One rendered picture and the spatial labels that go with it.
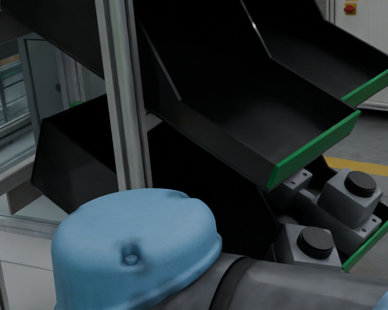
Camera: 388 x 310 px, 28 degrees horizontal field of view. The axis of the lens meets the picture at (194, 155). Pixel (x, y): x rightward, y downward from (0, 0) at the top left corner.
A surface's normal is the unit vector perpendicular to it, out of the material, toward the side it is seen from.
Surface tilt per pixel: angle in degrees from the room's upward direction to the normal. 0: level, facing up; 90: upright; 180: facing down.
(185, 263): 87
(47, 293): 0
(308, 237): 25
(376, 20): 90
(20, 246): 0
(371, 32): 90
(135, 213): 0
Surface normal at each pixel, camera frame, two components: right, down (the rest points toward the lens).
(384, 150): -0.08, -0.93
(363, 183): 0.26, -0.78
